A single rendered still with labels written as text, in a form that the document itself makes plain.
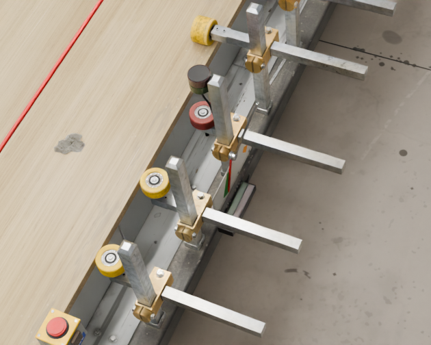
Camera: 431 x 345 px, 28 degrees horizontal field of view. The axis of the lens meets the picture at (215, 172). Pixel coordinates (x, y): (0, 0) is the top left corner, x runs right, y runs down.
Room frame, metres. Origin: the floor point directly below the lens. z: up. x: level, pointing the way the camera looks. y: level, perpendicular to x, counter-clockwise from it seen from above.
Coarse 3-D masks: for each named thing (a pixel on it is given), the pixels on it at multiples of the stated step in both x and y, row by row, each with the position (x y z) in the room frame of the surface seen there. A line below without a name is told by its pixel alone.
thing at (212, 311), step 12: (120, 276) 1.05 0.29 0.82; (168, 288) 0.99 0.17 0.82; (168, 300) 0.96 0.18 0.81; (180, 300) 0.95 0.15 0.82; (192, 300) 0.94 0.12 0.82; (204, 300) 0.94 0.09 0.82; (204, 312) 0.91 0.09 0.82; (216, 312) 0.90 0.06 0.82; (228, 312) 0.89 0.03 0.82; (228, 324) 0.87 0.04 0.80; (240, 324) 0.85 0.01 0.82; (252, 324) 0.85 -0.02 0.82; (264, 324) 0.84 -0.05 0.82
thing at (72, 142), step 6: (66, 138) 1.46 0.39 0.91; (72, 138) 1.46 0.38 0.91; (78, 138) 1.45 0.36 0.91; (60, 144) 1.44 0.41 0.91; (66, 144) 1.44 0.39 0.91; (72, 144) 1.43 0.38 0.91; (78, 144) 1.43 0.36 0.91; (84, 144) 1.43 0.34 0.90; (54, 150) 1.43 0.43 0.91; (60, 150) 1.42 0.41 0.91; (66, 150) 1.42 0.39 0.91; (72, 150) 1.42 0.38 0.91; (78, 150) 1.42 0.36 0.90
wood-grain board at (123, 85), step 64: (0, 0) 2.06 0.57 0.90; (64, 0) 2.00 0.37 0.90; (128, 0) 1.95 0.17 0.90; (192, 0) 1.90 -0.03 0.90; (0, 64) 1.79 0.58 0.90; (64, 64) 1.74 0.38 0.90; (128, 64) 1.69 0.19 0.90; (192, 64) 1.65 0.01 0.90; (0, 128) 1.55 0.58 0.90; (64, 128) 1.50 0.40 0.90; (128, 128) 1.46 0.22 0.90; (0, 192) 1.33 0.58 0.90; (64, 192) 1.29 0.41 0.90; (128, 192) 1.25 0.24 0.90; (0, 256) 1.13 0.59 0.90; (64, 256) 1.09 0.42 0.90; (0, 320) 0.95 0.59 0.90
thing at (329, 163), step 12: (240, 132) 1.40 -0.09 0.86; (252, 132) 1.40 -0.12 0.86; (252, 144) 1.37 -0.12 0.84; (264, 144) 1.35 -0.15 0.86; (276, 144) 1.34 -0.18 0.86; (288, 144) 1.33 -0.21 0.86; (288, 156) 1.31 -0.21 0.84; (300, 156) 1.29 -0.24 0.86; (312, 156) 1.28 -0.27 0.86; (324, 156) 1.27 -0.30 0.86; (324, 168) 1.25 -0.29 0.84; (336, 168) 1.23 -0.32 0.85
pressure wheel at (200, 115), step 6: (198, 102) 1.50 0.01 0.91; (204, 102) 1.50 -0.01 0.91; (210, 102) 1.49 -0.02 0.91; (192, 108) 1.48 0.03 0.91; (198, 108) 1.48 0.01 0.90; (204, 108) 1.48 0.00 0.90; (192, 114) 1.46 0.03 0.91; (198, 114) 1.46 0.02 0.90; (204, 114) 1.45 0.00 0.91; (210, 114) 1.45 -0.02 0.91; (192, 120) 1.44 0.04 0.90; (198, 120) 1.44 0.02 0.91; (204, 120) 1.43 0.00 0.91; (210, 120) 1.43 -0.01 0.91; (198, 126) 1.43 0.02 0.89; (204, 126) 1.42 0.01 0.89; (210, 126) 1.43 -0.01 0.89
